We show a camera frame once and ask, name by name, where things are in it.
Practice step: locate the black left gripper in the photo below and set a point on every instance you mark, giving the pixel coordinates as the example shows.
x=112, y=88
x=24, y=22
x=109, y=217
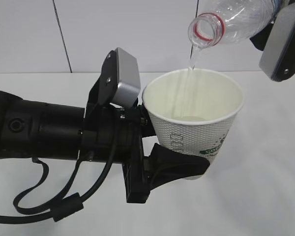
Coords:
x=114, y=135

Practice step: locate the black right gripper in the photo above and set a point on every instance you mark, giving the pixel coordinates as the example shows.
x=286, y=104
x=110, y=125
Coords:
x=260, y=39

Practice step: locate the clear water bottle red label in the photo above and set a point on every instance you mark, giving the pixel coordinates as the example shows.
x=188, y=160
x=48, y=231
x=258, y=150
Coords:
x=231, y=21

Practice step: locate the white paper cup green logo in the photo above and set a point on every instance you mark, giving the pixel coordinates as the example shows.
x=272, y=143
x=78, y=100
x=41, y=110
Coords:
x=192, y=111

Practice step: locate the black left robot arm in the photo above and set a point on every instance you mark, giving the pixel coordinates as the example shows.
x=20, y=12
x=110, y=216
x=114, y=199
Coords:
x=43, y=130

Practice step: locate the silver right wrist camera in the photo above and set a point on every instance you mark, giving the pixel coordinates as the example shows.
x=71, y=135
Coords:
x=278, y=58

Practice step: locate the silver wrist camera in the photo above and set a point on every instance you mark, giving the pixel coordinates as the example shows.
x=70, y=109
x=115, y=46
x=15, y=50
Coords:
x=278, y=58
x=119, y=81

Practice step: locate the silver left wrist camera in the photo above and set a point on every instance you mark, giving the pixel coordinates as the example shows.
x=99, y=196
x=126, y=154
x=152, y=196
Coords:
x=119, y=81

